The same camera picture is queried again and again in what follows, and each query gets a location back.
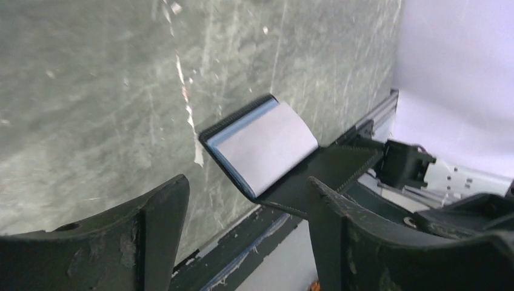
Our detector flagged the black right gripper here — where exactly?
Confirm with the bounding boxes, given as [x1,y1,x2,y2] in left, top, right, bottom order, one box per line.
[413,185,513,239]

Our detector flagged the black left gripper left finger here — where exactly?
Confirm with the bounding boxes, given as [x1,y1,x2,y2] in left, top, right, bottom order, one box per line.
[1,175,190,290]

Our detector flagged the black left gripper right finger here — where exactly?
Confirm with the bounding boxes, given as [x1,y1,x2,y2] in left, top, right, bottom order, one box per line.
[307,177,513,290]

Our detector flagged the black leather card holder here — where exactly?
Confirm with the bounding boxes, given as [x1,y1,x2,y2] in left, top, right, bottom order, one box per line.
[198,93,384,219]

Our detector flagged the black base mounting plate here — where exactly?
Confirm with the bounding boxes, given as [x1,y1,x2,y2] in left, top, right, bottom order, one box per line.
[169,206,302,290]

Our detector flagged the black rail bracket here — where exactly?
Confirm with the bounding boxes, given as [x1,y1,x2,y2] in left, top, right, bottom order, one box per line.
[374,140,436,189]

